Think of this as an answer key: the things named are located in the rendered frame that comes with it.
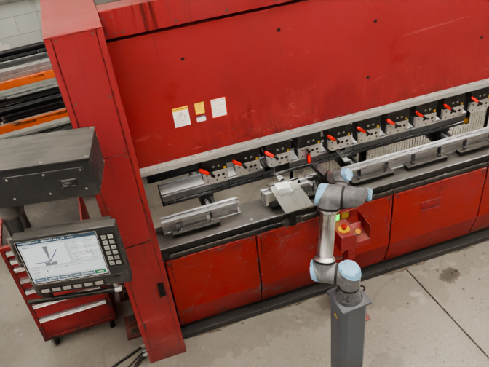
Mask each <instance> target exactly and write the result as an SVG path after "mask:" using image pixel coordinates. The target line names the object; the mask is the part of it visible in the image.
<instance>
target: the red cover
mask: <svg viewBox="0 0 489 367"><path fill-rule="evenodd" d="M289 1H292V0H120V1H113V2H109V3H105V4H99V5H96V10H97V12H98V16H99V18H100V22H101V25H102V27H103V33H104V35H105V38H106V40H109V39H115V38H119V37H123V36H129V35H133V34H137V33H143V32H146V31H153V30H157V29H160V28H167V27H170V26H174V25H181V24H184V23H191V22H195V21H198V20H205V19H209V18H212V17H219V16H223V15H229V14H233V13H236V12H243V11H247V10H250V9H257V8H261V7H267V6H271V5H275V4H281V3H285V2H289Z"/></svg>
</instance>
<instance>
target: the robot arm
mask: <svg viewBox="0 0 489 367"><path fill-rule="evenodd" d="M311 168H312V169H313V170H314V171H316V173H313V174H311V175H308V176H306V177H305V179H306V180H307V181H308V182H309V183H310V185H311V186H313V182H314V183H316V187H317V192H316V195H315V199H314V204H315V205H317V210H318V211H319V212H320V214H319V234H318V244H317V255H316V256H315V257H314V259H312V260H311V263H310V276H311V279H312V280H313V281H316V282H319V283H328V284H333V285H338V287H337V288H336V290H335V299H336V301H337V302H338V303H339V304H340V305H342V306H345V307H355V306H357V305H359V304H360V303H361V302H362V300H363V292H362V289H361V287H360V282H361V275H362V274H361V269H360V267H359V265H358V264H357V263H356V262H355V261H352V260H344V261H341V262H340V263H336V262H335V257H334V256H333V249H334V239H335V222H336V213H337V212H339V211H340V208H355V207H359V206H360V205H362V204H363V203H364V202H365V201H371V199H372V194H373V190H372V189H370V188H364V187H356V186H348V181H350V180H351V179H352V178H353V172H352V171H351V170H350V169H349V168H342V169H339V170H330V171H326V170H325V169H324V168H323V167H322V166H321V165H319V164H318V163H317V162H315V163H314V164H313V165H312V166H311Z"/></svg>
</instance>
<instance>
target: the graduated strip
mask: <svg viewBox="0 0 489 367"><path fill-rule="evenodd" d="M486 83H489V79H484V80H481V81H478V82H472V83H469V84H465V85H461V86H458V87H453V88H450V89H447V90H442V91H439V92H433V93H430V94H428V95H422V96H419V97H416V98H411V99H408V100H403V101H400V102H396V103H392V104H389V105H385V106H380V107H377V108H372V109H369V110H366V111H361V112H357V113H354V114H350V115H346V116H343V117H338V118H335V119H330V120H327V121H323V122H318V123H316V124H312V125H307V126H304V127H299V128H296V129H293V130H288V131H284V132H281V133H277V134H273V135H268V136H265V137H262V138H257V139H254V140H251V141H245V142H242V143H238V144H234V145H231V146H226V147H223V148H220V149H215V150H212V151H206V152H204V153H201V154H195V155H192V156H189V157H184V158H181V159H176V160H173V161H169V162H165V163H162V164H158V165H153V166H150V167H145V168H142V169H139V170H140V174H141V173H147V172H149V171H152V170H158V169H161V168H164V167H169V166H172V165H177V164H180V163H183V162H188V161H191V160H195V159H199V158H202V157H208V156H211V155H214V154H219V153H222V152H225V151H230V150H233V149H238V148H242V147H244V146H249V145H253V144H256V143H260V142H264V141H269V140H272V139H275V138H280V137H283V136H286V135H291V134H294V133H299V132H303V131H306V130H310V129H314V128H317V127H322V126H325V125H330V124H333V123H336V122H341V121H344V120H347V119H353V118H355V117H360V116H364V115H367V114H372V113H375V112H378V111H383V110H387V109H389V108H394V107H398V106H402V105H405V104H409V103H414V102H417V101H420V100H425V99H428V98H433V97H436V96H439V95H444V94H448V93H450V92H455V91H459V90H464V89H466V88H470V87H475V86H478V85H481V84H486Z"/></svg>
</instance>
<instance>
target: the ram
mask: <svg viewBox="0 0 489 367"><path fill-rule="evenodd" d="M106 44H107V47H108V51H109V55H110V58H111V63H112V66H113V70H114V74H115V77H116V83H117V86H118V88H119V94H120V97H121V100H122V105H123V108H124V113H125V116H126V120H127V124H128V128H129V131H130V136H131V139H132V144H133V147H134V150H135V156H136V159H137V161H138V167H139V169H142V168H145V167H150V166H153V165H158V164H162V163H165V162H169V161H173V160H176V159H181V158H184V157H189V156H192V155H195V154H201V153H204V152H206V151H212V150H215V149H220V148H223V147H226V146H231V145H234V144H238V143H242V142H245V141H251V140H254V139H257V138H262V137H265V136H268V135H273V134H277V133H281V132H284V131H288V130H293V129H296V128H299V127H304V126H307V125H312V124H316V123H318V122H323V121H327V120H330V119H335V118H338V117H343V116H346V115H350V114H354V113H357V112H361V111H366V110H369V109H372V108H377V107H380V106H385V105H389V104H392V103H396V102H400V101H403V100H408V99H411V98H416V97H419V96H422V95H428V94H430V93H433V92H439V91H442V90H447V89H450V88H453V87H458V86H461V85H465V84H469V83H472V82H478V81H481V80H484V79H489V0H295V1H294V0H292V1H289V2H285V3H281V4H275V5H271V6H267V7H261V8H257V9H250V10H247V11H243V12H236V13H233V14H229V15H223V16H219V17H212V18H209V19H205V20H198V21H195V22H191V23H184V24H181V25H174V26H170V27H167V28H160V29H157V30H153V31H146V32H143V33H137V34H133V35H129V36H123V37H119V38H115V39H109V40H106ZM484 87H489V83H486V84H481V85H478V86H475V87H470V88H466V89H464V90H459V91H455V92H450V93H448V94H444V95H439V96H436V97H433V98H428V99H425V100H420V101H417V102H414V103H409V104H405V105H402V106H398V107H394V108H389V109H387V110H383V111H378V112H375V113H372V114H367V115H364V116H360V117H355V118H353V119H347V120H344V121H341V122H336V123H333V124H330V125H325V126H322V127H317V128H314V129H310V130H306V131H303V132H299V133H294V134H291V135H286V136H283V137H280V138H275V139H272V140H269V141H264V142H260V143H256V144H253V145H249V146H244V147H242V148H238V149H233V150H230V151H225V152H222V153H219V154H214V155H211V156H208V157H202V158H199V159H195V160H191V161H188V162H183V163H180V164H177V165H172V166H169V167H164V168H161V169H158V170H152V171H149V172H147V173H141V174H140V175H141V178H144V177H147V176H150V175H155V174H158V173H163V172H166V171H169V170H174V169H177V168H180V167H185V166H189V165H193V164H196V163H200V162H204V161H207V160H211V159H216V158H219V157H224V156H227V155H230V154H235V153H238V152H241V151H246V150H249V149H254V148H258V147H260V146H265V145H269V144H272V143H276V142H280V141H285V140H287V139H291V138H296V137H299V136H302V135H307V134H310V133H315V132H318V131H321V130H326V129H329V128H332V127H337V126H341V125H345V124H348V123H352V122H357V121H359V120H363V119H368V118H371V117H376V116H379V115H382V114H387V113H390V112H393V111H399V110H401V109H404V108H410V107H413V106H417V105H421V104H424V103H428V102H432V101H435V100H440V99H443V98H448V97H451V96H454V95H459V94H462V93H465V92H470V91H473V90H478V89H482V88H484ZM222 97H225V98H226V108H227V115H224V116H221V117H216V118H213V117H212V109H211V105H210V100H213V99H216V98H222ZM201 102H203V103H204V111H205V113H203V114H197V115H196V111H195V106H194V104H195V103H201ZM183 106H188V113H189V117H190V122H191V124H190V125H185V126H182V127H176V128H175V121H174V117H173V113H172V109H174V108H180V107H183ZM203 115H205V116H206V120H205V121H202V122H197V119H196V118H197V117H200V116H203Z"/></svg>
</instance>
